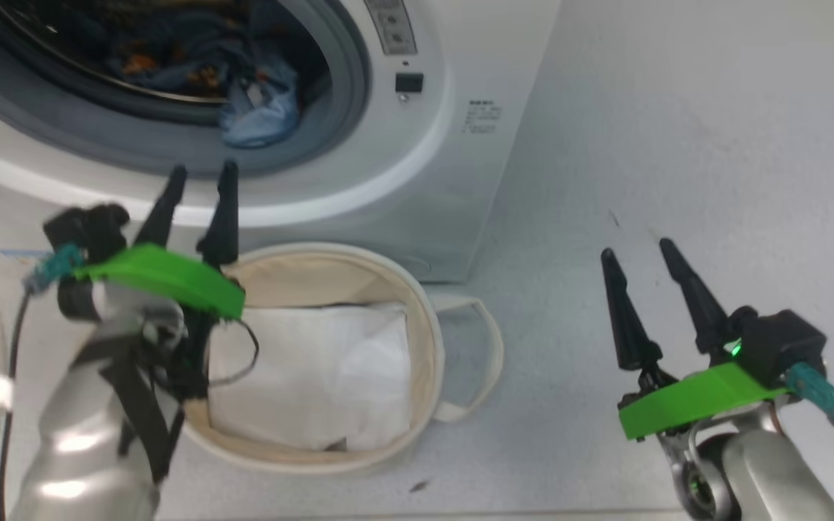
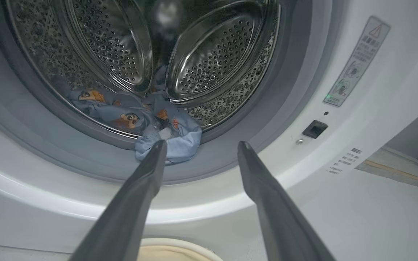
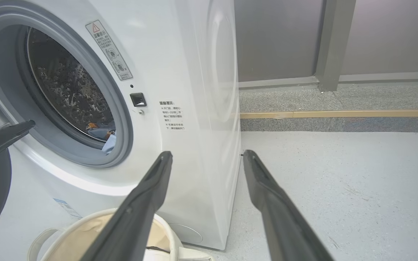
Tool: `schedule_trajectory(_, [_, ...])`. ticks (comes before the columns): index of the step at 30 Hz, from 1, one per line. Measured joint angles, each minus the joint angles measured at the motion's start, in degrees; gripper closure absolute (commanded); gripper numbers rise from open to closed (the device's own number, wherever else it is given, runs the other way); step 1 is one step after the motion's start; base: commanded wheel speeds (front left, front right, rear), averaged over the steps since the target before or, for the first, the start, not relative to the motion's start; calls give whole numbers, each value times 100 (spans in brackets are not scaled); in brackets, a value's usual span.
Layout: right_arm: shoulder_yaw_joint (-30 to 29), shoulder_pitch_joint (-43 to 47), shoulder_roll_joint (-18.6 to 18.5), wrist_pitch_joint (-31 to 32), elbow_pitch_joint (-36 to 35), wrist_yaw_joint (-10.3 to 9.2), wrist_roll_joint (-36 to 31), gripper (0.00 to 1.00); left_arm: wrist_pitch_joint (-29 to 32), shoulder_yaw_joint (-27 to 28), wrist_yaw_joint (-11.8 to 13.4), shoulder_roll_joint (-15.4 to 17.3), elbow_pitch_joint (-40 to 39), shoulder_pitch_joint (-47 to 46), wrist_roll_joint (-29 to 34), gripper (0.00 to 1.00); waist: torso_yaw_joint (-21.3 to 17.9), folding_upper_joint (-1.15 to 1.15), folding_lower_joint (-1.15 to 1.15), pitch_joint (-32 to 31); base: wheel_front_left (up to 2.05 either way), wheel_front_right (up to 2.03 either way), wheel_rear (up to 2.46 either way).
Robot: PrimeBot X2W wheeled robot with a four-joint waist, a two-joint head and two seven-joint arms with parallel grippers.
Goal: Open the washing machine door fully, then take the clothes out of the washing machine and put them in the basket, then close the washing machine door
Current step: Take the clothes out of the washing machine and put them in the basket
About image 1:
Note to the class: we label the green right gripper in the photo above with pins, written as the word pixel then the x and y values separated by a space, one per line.
pixel 692 398

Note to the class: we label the small printed text sticker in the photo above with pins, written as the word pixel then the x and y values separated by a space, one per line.
pixel 483 117

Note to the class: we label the blue patterned garment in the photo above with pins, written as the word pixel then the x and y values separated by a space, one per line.
pixel 258 116

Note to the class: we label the blue energy label sticker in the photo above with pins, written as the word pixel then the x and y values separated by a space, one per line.
pixel 15 252

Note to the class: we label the black rectangular block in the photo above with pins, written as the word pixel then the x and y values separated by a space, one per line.
pixel 409 82

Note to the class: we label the cream canvas laundry basket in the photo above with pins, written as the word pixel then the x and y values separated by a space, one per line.
pixel 433 340

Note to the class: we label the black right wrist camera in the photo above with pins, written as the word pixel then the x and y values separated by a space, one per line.
pixel 779 344

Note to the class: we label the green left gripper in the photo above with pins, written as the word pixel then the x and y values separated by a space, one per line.
pixel 171 278

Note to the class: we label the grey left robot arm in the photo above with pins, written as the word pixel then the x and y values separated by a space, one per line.
pixel 77 449

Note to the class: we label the small dark floor scrap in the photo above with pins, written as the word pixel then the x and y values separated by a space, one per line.
pixel 418 486

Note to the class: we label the white front-load washing machine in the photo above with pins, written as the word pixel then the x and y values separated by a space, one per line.
pixel 460 202

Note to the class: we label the white folded liner sheet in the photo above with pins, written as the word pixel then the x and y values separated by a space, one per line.
pixel 330 376

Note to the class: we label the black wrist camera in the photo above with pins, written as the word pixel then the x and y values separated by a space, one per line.
pixel 95 228
pixel 779 344

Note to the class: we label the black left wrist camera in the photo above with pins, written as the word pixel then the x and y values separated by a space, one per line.
pixel 95 228

